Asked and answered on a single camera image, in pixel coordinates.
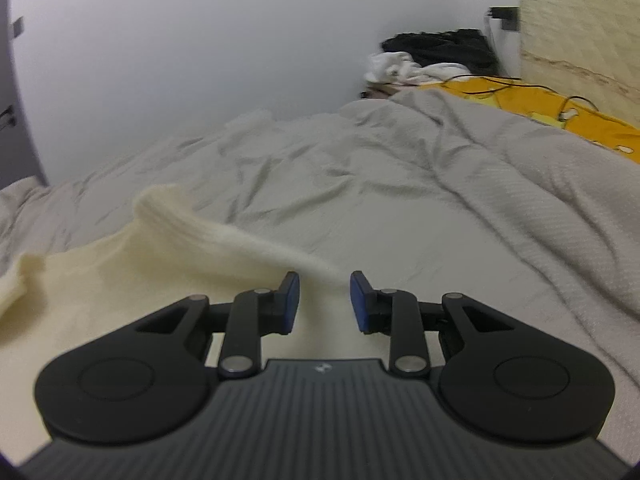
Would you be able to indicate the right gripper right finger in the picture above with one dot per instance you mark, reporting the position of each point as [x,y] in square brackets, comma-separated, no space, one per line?
[405,319]

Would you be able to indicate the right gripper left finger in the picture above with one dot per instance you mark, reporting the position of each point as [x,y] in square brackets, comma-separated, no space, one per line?
[194,321]

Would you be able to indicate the cream white fluffy sweater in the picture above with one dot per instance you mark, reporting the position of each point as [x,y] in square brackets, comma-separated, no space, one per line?
[54,303]

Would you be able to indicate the grey bedroom door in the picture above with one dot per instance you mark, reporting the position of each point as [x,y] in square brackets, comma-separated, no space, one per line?
[19,158]

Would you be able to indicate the black clothing pile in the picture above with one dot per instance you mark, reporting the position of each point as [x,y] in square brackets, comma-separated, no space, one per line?
[468,47]

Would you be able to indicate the grey patterned bed duvet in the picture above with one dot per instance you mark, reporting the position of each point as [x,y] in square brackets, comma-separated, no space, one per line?
[422,191]

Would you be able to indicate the yellow bed sheet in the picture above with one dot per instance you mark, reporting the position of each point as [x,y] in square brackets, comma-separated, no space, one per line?
[574,114]

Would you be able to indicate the white crumpled garment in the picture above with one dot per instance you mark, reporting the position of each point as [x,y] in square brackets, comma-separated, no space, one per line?
[401,69]

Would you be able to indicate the cream woven headboard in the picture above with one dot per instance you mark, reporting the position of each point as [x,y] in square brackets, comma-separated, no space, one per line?
[584,48]

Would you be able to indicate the black door handle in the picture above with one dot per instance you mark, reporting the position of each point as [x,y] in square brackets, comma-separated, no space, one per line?
[7,118]

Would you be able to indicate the black wall charger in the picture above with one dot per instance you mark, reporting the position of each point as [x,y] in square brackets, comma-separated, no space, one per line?
[508,16]

